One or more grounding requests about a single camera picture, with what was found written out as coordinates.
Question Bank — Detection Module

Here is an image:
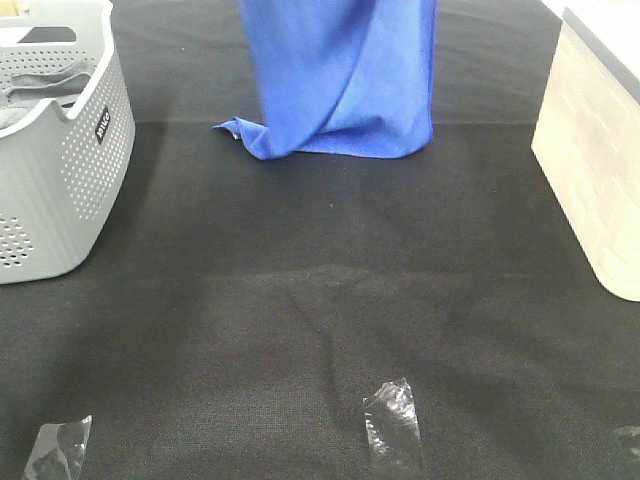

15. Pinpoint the clear tape piece centre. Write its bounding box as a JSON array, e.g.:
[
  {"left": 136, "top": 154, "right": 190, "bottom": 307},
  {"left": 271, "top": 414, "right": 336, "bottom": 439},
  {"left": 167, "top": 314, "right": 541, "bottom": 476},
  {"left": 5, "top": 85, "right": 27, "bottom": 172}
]
[{"left": 362, "top": 377, "right": 425, "bottom": 478}]

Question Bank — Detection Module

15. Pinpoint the clear tape piece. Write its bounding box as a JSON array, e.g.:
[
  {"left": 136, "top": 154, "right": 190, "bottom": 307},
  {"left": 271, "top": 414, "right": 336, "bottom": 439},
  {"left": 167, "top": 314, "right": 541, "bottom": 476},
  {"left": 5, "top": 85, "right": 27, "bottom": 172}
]
[
  {"left": 22, "top": 415, "right": 93, "bottom": 480},
  {"left": 612, "top": 426, "right": 640, "bottom": 462},
  {"left": 362, "top": 377, "right": 425, "bottom": 478}
]

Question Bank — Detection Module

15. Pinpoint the grey cloth in basket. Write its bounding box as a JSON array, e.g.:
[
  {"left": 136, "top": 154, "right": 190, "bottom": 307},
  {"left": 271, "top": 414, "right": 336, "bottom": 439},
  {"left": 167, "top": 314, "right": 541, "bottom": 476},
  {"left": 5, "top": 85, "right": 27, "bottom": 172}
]
[{"left": 1, "top": 60, "right": 94, "bottom": 129}]

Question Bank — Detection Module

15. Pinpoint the blue microfibre towel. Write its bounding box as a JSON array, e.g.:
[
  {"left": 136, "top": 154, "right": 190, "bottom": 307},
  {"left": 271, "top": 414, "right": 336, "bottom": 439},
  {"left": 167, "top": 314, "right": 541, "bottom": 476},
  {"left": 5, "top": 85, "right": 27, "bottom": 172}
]
[{"left": 220, "top": 1, "right": 439, "bottom": 161}]

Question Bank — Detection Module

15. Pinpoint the black table cloth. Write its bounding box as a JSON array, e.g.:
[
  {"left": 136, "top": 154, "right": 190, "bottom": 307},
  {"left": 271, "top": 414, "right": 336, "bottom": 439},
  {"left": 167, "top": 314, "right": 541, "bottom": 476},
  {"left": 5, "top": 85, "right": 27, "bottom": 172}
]
[{"left": 1, "top": 1, "right": 639, "bottom": 479}]

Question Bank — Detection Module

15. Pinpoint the clear tape piece right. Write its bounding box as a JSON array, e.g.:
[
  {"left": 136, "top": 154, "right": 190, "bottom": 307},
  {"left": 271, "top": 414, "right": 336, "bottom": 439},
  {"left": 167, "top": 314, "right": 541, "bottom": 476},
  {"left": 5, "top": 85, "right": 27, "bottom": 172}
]
[{"left": 612, "top": 426, "right": 640, "bottom": 462}]

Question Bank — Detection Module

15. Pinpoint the clear tape piece left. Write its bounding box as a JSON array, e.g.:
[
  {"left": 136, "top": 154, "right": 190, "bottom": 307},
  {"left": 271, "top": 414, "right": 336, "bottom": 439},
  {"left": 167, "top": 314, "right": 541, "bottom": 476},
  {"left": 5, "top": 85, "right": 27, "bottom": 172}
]
[{"left": 22, "top": 415, "right": 93, "bottom": 480}]

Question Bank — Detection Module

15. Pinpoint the white storage box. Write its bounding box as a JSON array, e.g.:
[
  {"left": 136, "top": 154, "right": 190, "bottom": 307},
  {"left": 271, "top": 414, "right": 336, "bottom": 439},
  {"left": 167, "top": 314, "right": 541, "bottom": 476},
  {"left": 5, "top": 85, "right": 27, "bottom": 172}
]
[{"left": 531, "top": 1, "right": 639, "bottom": 301}]

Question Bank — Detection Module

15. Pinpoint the grey perforated laundry basket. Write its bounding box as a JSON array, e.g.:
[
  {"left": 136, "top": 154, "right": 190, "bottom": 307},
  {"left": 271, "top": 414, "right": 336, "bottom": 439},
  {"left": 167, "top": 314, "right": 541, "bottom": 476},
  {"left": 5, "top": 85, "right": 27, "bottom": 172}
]
[{"left": 1, "top": 1, "right": 135, "bottom": 284}]

